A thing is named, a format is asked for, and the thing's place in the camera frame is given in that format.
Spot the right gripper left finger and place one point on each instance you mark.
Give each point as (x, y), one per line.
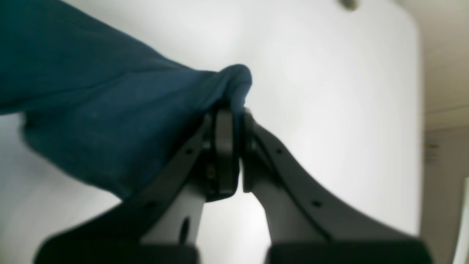
(158, 224)

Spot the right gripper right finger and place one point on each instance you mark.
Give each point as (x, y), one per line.
(307, 223)

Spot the dark navy T-shirt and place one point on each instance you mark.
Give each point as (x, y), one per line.
(99, 104)

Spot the right table cable grommet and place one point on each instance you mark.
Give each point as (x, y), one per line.
(350, 5)

